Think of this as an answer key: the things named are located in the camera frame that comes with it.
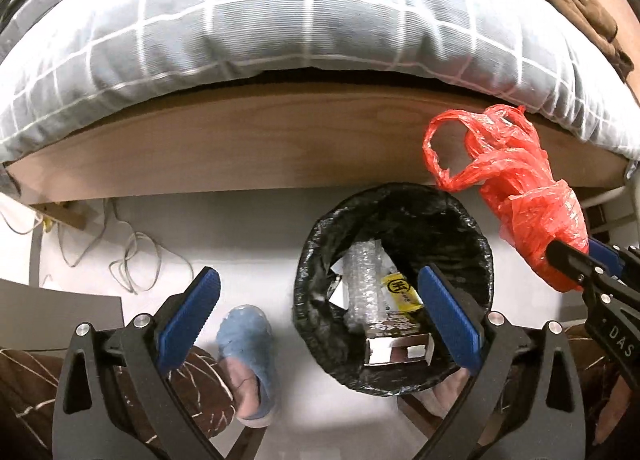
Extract clear bubble wrap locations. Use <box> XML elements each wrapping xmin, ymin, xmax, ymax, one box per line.
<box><xmin>343</xmin><ymin>240</ymin><xmax>386</xmax><ymax>333</ymax></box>

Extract grey checked bed sheet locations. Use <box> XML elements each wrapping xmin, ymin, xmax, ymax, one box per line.
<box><xmin>1</xmin><ymin>0</ymin><xmax>639</xmax><ymax>163</ymax></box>

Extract red plastic bag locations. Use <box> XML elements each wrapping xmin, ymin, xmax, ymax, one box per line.
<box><xmin>423</xmin><ymin>104</ymin><xmax>589</xmax><ymax>293</ymax></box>

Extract white floor cables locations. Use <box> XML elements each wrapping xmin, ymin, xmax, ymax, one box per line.
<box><xmin>0</xmin><ymin>197</ymin><xmax>196</xmax><ymax>295</ymax></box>

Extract blue fluffy slipper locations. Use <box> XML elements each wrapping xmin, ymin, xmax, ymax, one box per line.
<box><xmin>216</xmin><ymin>305</ymin><xmax>278</xmax><ymax>428</ymax></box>

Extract wooden bed frame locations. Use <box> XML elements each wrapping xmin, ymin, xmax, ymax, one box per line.
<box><xmin>4</xmin><ymin>81</ymin><xmax>629</xmax><ymax>205</ymax></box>

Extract brown patterned pajama leg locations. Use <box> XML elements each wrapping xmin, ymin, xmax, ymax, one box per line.
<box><xmin>0</xmin><ymin>345</ymin><xmax>239</xmax><ymax>460</ymax></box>

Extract white earphone box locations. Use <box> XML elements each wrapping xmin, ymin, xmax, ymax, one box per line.
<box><xmin>328</xmin><ymin>258</ymin><xmax>349</xmax><ymax>310</ymax></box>

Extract black lined trash bin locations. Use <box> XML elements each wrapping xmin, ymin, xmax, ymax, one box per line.
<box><xmin>293</xmin><ymin>183</ymin><xmax>495</xmax><ymax>396</ymax></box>

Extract grey suitcase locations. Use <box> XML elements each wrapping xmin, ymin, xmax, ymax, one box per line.
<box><xmin>1</xmin><ymin>0</ymin><xmax>62</xmax><ymax>59</ymax></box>

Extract dark brown snack box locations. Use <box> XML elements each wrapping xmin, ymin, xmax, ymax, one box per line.
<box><xmin>363</xmin><ymin>313</ymin><xmax>435</xmax><ymax>367</ymax></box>

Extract yellow white snack wrapper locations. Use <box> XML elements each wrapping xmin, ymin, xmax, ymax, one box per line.
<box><xmin>382</xmin><ymin>272</ymin><xmax>423</xmax><ymax>313</ymax></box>

